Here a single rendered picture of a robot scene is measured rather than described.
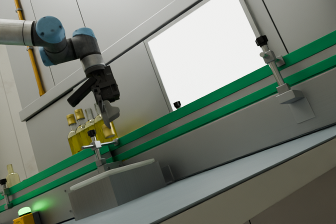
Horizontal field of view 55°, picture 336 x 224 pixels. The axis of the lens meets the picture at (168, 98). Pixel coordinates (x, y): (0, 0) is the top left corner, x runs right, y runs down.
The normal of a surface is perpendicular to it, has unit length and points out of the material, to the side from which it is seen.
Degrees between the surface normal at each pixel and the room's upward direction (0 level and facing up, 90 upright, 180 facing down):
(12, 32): 116
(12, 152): 90
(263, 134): 90
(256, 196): 90
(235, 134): 90
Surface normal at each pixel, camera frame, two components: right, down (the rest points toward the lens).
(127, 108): -0.54, 0.00
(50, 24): 0.18, -0.29
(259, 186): 0.55, -0.39
